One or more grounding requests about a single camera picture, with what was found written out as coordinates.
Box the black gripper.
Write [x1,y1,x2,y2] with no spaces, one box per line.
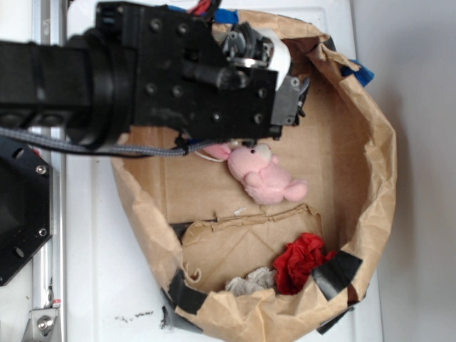
[95,1,279,140]

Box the pink plush bunny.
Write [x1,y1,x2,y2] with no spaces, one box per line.
[199,143,309,205]

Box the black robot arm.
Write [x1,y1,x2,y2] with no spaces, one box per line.
[1,1,281,150]

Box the brown paper bag bin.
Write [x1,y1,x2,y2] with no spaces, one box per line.
[113,10,397,341]

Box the white crumpled cloth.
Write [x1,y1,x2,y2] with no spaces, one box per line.
[225,266,276,296]

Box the red crumpled cloth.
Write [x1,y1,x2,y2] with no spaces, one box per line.
[273,232,336,295]

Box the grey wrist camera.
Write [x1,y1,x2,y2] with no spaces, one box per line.
[220,22,310,127]

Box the aluminium frame rail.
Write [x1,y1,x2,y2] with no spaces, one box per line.
[22,0,68,341]

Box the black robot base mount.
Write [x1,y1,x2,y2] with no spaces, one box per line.
[1,136,52,286]

